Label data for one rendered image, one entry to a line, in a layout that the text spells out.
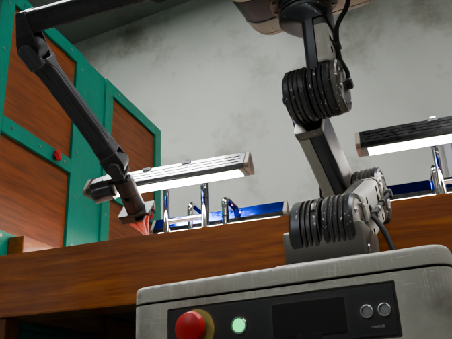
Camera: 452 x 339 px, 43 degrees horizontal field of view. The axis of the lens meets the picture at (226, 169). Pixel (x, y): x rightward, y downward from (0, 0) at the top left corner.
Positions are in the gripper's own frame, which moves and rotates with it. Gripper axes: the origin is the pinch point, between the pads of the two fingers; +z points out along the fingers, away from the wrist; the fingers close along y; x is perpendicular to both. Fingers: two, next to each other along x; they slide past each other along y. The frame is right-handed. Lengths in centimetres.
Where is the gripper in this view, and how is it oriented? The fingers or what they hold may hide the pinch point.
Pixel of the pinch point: (146, 233)
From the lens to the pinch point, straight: 178.9
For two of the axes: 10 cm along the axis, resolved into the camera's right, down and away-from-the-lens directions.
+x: -1.8, 5.0, -8.5
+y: -9.4, 1.7, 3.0
